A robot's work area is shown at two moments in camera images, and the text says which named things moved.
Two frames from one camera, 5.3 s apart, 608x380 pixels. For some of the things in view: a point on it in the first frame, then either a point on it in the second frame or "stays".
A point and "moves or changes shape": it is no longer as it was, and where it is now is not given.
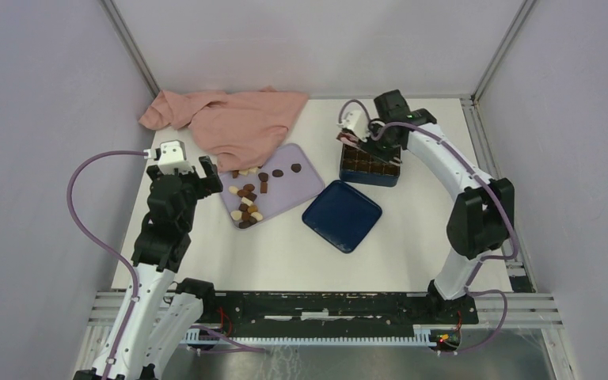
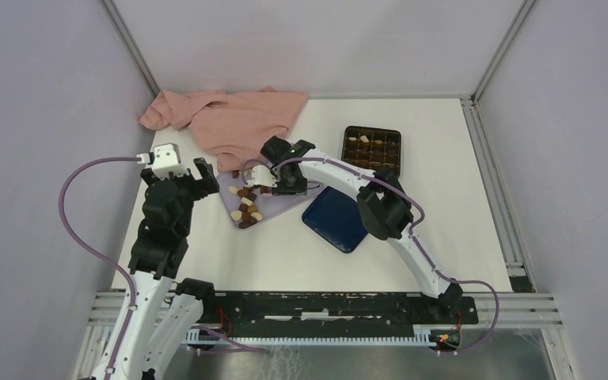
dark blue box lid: [343, 215] stays
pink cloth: [238, 127] stays
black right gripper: [367, 147] → [300, 189]
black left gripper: [207, 185] stays
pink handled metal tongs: [347, 137] → [263, 189]
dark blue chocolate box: [357, 166] moves or changes shape
